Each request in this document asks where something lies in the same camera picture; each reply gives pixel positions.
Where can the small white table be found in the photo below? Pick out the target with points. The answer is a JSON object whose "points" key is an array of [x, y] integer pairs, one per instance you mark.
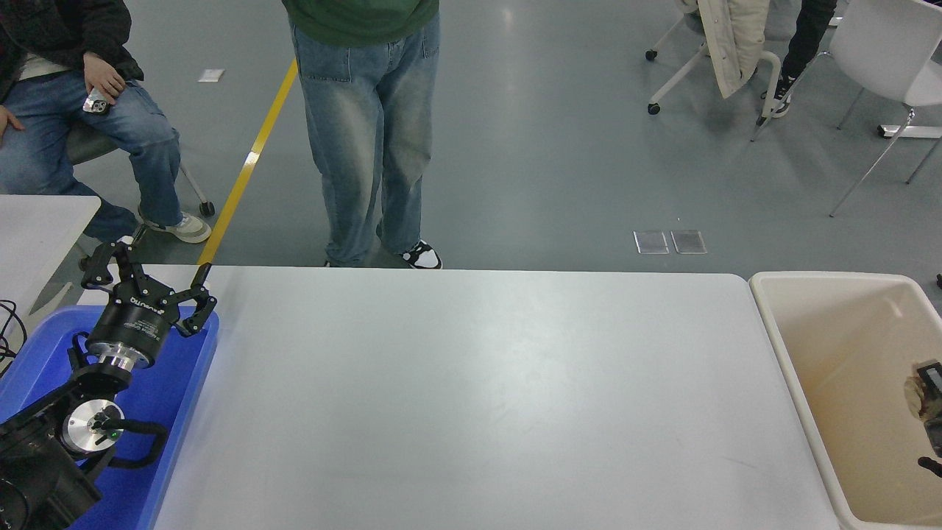
{"points": [[37, 235]]}

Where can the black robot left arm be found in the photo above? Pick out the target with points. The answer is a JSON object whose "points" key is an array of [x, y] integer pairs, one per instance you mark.
{"points": [[37, 478]]}

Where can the white shell chair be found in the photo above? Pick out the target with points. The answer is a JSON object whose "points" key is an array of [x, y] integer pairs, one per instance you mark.
{"points": [[883, 44]]}

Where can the beige jacket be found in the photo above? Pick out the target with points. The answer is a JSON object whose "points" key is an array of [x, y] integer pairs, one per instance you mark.
{"points": [[732, 44]]}

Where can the white frame chair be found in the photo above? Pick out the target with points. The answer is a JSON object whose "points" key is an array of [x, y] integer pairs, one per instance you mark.
{"points": [[773, 81]]}

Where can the person's left hand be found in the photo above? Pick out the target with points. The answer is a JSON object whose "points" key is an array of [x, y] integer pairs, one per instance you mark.
{"points": [[105, 73]]}

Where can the white smartphone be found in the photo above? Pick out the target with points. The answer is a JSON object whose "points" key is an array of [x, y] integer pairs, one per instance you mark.
{"points": [[97, 103]]}

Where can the tan paper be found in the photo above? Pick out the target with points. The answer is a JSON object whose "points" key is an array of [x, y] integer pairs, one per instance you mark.
{"points": [[916, 401]]}

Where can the blue plastic tray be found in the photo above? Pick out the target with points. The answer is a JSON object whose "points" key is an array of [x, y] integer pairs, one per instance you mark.
{"points": [[169, 383]]}

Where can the white table foot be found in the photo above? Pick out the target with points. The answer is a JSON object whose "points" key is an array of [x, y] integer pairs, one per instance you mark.
{"points": [[912, 132]]}

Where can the large pale plastic bin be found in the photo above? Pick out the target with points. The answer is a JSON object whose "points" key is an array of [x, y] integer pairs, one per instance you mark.
{"points": [[846, 353]]}

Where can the person's right hand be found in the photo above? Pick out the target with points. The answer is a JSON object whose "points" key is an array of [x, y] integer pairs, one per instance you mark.
{"points": [[9, 118]]}

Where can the clear floor plate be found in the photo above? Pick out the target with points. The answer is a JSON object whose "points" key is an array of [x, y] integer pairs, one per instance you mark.
{"points": [[651, 242], [689, 242]]}

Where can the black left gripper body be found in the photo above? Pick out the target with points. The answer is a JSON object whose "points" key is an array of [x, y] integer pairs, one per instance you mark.
{"points": [[136, 324]]}

